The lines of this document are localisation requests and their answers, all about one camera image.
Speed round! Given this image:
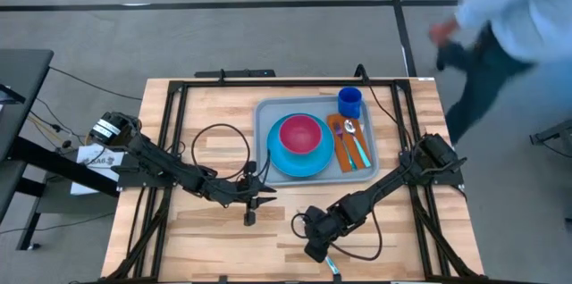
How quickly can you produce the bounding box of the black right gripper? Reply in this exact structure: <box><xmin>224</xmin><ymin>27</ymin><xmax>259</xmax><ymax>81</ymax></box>
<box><xmin>303</xmin><ymin>206</ymin><xmax>343</xmax><ymax>263</ymax></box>

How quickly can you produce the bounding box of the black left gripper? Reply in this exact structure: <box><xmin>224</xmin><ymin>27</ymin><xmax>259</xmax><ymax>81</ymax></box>
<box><xmin>214</xmin><ymin>174</ymin><xmax>277</xmax><ymax>208</ymax></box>

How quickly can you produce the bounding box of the teal-handled metal knife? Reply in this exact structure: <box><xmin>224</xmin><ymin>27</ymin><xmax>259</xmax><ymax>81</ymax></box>
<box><xmin>324</xmin><ymin>255</ymin><xmax>341</xmax><ymax>276</ymax></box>

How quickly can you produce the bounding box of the teal blue plate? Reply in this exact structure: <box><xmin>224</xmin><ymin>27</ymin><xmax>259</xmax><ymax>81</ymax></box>
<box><xmin>266</xmin><ymin>113</ymin><xmax>336</xmax><ymax>179</ymax></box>

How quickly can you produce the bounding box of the pink bowl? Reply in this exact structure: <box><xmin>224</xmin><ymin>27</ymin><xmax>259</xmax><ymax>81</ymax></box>
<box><xmin>278</xmin><ymin>114</ymin><xmax>324</xmax><ymax>155</ymax></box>

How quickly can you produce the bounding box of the teal-handled metal fork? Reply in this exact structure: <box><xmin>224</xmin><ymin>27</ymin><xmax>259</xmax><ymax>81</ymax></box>
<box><xmin>333</xmin><ymin>121</ymin><xmax>358</xmax><ymax>171</ymax></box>

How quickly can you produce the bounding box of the teal-handled metal spoon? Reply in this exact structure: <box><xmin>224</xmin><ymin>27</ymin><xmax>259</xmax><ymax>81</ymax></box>
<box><xmin>343</xmin><ymin>118</ymin><xmax>373</xmax><ymax>169</ymax></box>

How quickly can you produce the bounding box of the blue plastic cup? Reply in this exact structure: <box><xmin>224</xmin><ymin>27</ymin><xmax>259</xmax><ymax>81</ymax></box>
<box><xmin>337</xmin><ymin>86</ymin><xmax>364</xmax><ymax>120</ymax></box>

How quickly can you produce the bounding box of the grey plastic tray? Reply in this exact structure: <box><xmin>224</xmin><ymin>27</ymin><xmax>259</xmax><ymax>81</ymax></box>
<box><xmin>253</xmin><ymin>95</ymin><xmax>381</xmax><ymax>187</ymax></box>

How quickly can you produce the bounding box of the orange napkin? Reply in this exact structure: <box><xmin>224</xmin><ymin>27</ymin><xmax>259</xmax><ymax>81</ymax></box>
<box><xmin>325</xmin><ymin>113</ymin><xmax>373</xmax><ymax>174</ymax></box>

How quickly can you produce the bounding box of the black power strip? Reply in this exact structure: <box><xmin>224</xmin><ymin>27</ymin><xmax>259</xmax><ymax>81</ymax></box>
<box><xmin>194</xmin><ymin>68</ymin><xmax>277</xmax><ymax>79</ymax></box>

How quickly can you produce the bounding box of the white printed paper sheet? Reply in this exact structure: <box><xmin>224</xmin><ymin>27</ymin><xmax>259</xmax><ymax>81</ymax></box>
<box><xmin>70</xmin><ymin>143</ymin><xmax>127</xmax><ymax>196</ymax></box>

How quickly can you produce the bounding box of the black stand leg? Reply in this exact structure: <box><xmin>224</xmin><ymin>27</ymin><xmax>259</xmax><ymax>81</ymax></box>
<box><xmin>529</xmin><ymin>118</ymin><xmax>572</xmax><ymax>160</ymax></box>

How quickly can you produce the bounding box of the black desk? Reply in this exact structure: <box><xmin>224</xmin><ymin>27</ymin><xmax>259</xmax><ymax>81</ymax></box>
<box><xmin>0</xmin><ymin>49</ymin><xmax>121</xmax><ymax>252</ymax></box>

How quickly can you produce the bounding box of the person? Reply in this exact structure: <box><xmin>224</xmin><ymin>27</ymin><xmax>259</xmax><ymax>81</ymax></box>
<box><xmin>428</xmin><ymin>0</ymin><xmax>572</xmax><ymax>145</ymax></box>

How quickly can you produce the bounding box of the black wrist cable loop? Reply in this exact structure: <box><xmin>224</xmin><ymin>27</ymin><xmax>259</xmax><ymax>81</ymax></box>
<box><xmin>290</xmin><ymin>210</ymin><xmax>384</xmax><ymax>262</ymax></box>

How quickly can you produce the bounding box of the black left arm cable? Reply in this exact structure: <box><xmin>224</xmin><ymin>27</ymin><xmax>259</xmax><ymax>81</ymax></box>
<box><xmin>190</xmin><ymin>122</ymin><xmax>258</xmax><ymax>182</ymax></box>

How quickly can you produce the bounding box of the black aluminium table frame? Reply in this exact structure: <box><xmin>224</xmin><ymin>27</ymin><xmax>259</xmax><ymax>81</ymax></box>
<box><xmin>100</xmin><ymin>77</ymin><xmax>488</xmax><ymax>284</ymax></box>

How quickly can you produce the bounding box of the long black arm cable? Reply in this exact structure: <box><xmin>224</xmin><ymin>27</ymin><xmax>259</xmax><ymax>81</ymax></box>
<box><xmin>355</xmin><ymin>63</ymin><xmax>419</xmax><ymax>151</ymax></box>

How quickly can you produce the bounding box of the thin black floor cable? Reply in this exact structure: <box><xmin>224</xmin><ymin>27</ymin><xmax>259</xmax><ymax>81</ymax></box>
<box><xmin>47</xmin><ymin>65</ymin><xmax>144</xmax><ymax>102</ymax></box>

